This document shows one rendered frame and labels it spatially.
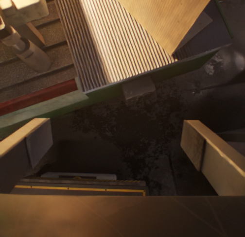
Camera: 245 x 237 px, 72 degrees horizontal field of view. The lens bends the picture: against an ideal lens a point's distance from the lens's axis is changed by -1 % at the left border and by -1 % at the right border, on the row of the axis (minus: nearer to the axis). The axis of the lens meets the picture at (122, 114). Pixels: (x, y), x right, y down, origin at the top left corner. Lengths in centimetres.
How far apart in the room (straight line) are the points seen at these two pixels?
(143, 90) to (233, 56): 122
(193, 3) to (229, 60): 129
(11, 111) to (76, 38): 38
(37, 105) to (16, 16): 29
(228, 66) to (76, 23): 137
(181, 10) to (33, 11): 43
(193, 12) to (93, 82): 39
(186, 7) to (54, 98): 52
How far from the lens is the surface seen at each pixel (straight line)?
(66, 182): 120
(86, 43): 73
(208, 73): 170
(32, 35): 72
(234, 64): 183
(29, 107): 73
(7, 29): 57
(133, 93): 76
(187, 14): 60
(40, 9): 64
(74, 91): 67
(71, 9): 84
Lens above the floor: 145
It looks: 83 degrees down
